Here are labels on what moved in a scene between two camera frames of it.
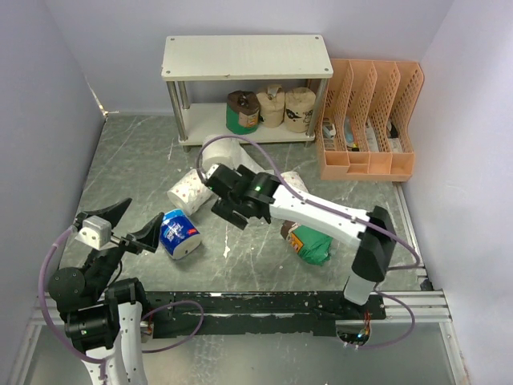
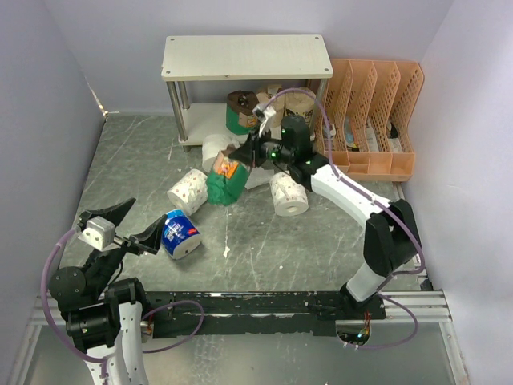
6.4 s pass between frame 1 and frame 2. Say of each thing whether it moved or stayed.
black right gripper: moved
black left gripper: stayed
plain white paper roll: stayed
